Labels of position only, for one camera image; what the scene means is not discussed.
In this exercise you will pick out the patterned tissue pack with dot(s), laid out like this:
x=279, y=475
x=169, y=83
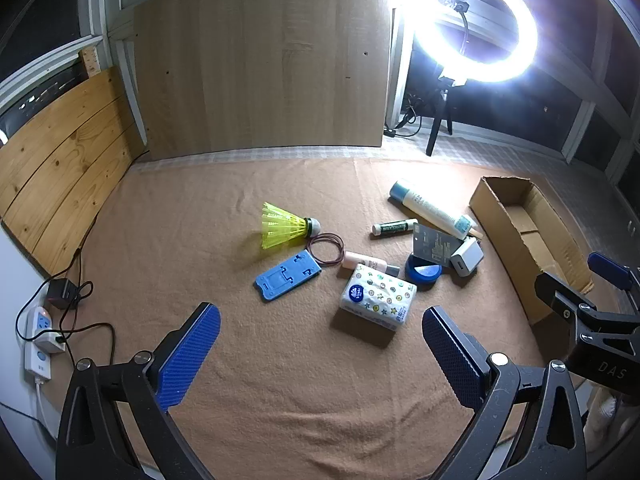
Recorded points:
x=375, y=300

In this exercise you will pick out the blue phone stand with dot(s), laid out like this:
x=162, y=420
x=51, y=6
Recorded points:
x=280, y=285

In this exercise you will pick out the yellow shuttlecock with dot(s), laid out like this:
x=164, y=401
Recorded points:
x=280, y=225

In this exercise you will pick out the brown cardboard box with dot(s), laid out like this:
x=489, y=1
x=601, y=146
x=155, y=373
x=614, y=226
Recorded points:
x=500, y=220

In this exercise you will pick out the black power adapter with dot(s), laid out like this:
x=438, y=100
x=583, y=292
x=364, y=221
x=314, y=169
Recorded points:
x=62, y=294

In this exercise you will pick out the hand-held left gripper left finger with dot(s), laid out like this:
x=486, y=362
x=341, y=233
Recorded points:
x=192, y=355

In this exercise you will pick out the white sunscreen bottle blue cap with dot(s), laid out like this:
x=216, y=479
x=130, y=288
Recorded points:
x=430, y=210

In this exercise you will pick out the patterned lighter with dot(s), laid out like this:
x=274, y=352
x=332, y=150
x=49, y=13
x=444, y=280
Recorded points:
x=375, y=263

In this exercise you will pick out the pine plank board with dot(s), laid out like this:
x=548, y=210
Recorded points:
x=65, y=160

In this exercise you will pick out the white wall charger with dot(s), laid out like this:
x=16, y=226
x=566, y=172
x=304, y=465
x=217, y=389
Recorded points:
x=465, y=260

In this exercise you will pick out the white power strip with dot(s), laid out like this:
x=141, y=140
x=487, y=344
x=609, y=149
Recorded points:
x=37, y=330

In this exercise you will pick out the dark printed card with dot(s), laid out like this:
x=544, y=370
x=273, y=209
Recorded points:
x=435, y=245

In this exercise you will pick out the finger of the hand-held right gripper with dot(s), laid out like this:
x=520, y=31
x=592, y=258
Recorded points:
x=607, y=269
x=562, y=297

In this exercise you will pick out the green lip balm tube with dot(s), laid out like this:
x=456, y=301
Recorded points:
x=395, y=228

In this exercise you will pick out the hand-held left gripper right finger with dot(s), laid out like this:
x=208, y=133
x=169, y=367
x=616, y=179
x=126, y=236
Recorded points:
x=452, y=355

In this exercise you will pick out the light wood panel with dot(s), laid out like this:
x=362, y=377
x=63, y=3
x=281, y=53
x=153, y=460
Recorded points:
x=260, y=60

